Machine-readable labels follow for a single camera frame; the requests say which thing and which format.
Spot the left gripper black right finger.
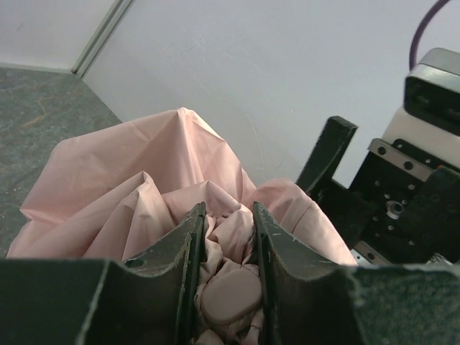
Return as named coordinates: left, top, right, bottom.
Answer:
left=253, top=203, right=459, bottom=344

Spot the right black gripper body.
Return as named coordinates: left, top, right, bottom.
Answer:
left=317, top=139, right=459, bottom=264

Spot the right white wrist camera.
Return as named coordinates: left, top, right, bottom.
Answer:
left=382, top=47, right=459, bottom=167

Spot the pink and black folding umbrella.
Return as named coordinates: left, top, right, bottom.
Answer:
left=7, top=108, right=355, bottom=344

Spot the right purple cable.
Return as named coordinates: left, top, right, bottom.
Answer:
left=409, top=0, right=450, bottom=71

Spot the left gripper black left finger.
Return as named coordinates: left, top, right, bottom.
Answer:
left=1, top=203, right=206, bottom=344

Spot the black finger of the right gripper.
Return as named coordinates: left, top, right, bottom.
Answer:
left=295, top=116, right=358, bottom=196

